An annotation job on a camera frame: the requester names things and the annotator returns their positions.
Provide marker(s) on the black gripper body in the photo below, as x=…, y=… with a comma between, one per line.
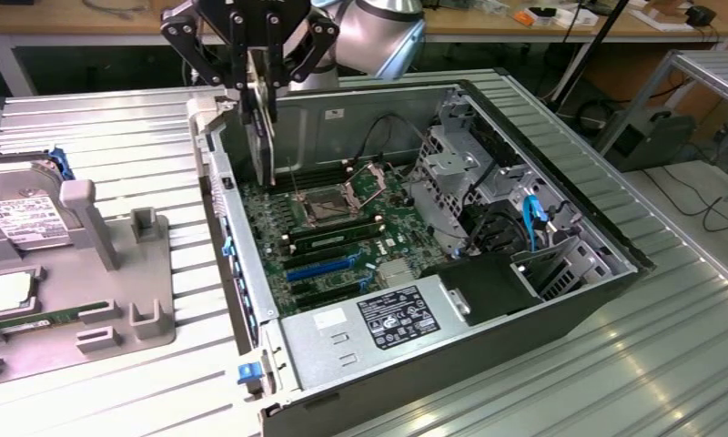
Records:
x=255, y=18

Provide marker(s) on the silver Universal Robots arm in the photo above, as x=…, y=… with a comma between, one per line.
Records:
x=382, y=32

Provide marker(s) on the wooden desk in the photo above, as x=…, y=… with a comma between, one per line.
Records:
x=491, y=27

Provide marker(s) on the thin metal locking lever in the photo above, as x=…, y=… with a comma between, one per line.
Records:
x=294, y=179

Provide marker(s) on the black RAM slot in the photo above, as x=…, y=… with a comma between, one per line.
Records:
x=315, y=176

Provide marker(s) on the metal socket cover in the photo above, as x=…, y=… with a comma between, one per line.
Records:
x=367, y=182

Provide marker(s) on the orange small box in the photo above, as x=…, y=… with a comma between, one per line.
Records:
x=522, y=18

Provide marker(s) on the silver metal disk bay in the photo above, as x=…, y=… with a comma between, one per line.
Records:
x=449, y=164

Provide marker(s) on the CPU socket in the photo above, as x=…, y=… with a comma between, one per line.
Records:
x=327, y=209

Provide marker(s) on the white flat box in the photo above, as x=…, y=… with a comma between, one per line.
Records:
x=567, y=16

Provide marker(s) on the green RAM stick black chips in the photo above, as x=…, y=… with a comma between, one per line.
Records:
x=334, y=236

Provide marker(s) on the green motherboard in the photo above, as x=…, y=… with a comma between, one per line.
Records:
x=401, y=236

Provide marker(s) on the black stand pole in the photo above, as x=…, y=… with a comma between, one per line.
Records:
x=603, y=34

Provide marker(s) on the long black expansion slot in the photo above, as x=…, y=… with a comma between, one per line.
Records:
x=315, y=262
x=331, y=296

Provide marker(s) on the blue expansion slot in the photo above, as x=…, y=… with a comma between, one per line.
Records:
x=319, y=273

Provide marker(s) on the silver hard disk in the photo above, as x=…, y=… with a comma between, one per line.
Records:
x=18, y=214

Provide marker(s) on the silver chipset heat sink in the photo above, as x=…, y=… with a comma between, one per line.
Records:
x=398, y=270

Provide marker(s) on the grey plastic parts rack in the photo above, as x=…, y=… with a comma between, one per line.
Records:
x=67, y=282

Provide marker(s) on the black box on floor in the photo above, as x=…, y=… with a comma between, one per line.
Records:
x=655, y=136

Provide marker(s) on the black power adapter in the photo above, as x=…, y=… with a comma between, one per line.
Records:
x=699, y=16

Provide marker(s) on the black plastic shroud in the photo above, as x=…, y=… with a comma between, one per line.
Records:
x=491, y=291

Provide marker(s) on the silver CPU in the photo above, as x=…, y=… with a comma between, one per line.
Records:
x=6, y=293

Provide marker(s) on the grey power supply unit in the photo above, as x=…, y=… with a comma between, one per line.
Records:
x=315, y=350

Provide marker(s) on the green RAM stick white label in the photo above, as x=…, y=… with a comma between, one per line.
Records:
x=31, y=321

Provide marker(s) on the blue case latch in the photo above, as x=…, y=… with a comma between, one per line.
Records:
x=247, y=372

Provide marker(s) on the black open PC case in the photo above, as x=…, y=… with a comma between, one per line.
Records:
x=401, y=400

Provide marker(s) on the blue disk carrier rail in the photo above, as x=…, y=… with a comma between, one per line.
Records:
x=63, y=164

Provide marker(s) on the metal slat frame table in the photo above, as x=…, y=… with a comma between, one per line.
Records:
x=717, y=68

